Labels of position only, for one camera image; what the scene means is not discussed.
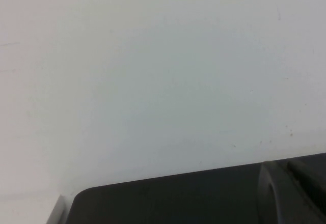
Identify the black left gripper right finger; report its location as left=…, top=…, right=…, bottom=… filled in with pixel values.
left=287, top=157, right=326, bottom=211

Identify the dark grey table mat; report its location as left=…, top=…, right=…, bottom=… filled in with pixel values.
left=45, top=152, right=326, bottom=224

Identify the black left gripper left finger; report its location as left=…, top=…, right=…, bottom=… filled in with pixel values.
left=256, top=161, right=313, bottom=224

